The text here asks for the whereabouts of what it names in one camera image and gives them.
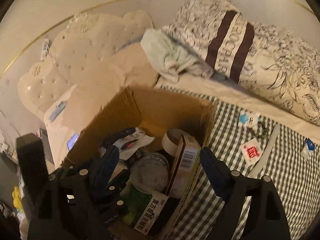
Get white long-handled bath sponge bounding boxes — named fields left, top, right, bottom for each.
left=248, top=124, right=280, bottom=178

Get white green medicine box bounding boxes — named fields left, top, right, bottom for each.
left=122, top=186, right=169, bottom=235

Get brown yellow carton box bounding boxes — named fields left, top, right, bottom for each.
left=166, top=134, right=200, bottom=199

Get white plush toy blue star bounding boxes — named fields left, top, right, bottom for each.
left=238, top=111, right=260, bottom=130

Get clear plastic water bottle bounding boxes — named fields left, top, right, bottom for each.
left=130, top=153, right=169, bottom=193

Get navy white tissue pack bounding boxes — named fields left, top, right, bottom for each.
left=98, top=127, right=155, bottom=161

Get white red sachet packet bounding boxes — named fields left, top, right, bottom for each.
left=240, top=138, right=263, bottom=166

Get small blue tissue packet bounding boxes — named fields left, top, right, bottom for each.
left=300, top=138, right=316, bottom=161

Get blue smartphone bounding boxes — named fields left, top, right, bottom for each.
left=49, top=101, right=67, bottom=122

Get white tape roll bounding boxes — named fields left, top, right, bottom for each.
left=162, top=128, right=189, bottom=157

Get brown cardboard box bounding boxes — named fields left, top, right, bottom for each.
left=61, top=86, right=218, bottom=240

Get floral patterned pillow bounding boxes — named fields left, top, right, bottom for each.
left=163, top=0, right=319, bottom=125

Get white power strip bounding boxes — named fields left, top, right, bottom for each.
left=40, top=38, right=50, bottom=61

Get cream tufted headboard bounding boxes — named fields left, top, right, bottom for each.
left=18, top=10, right=153, bottom=120

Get pale green towel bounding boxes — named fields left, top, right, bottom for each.
left=140, top=29, right=214, bottom=83

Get dark bead bracelet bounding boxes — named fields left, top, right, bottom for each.
left=254, top=122, right=272, bottom=140

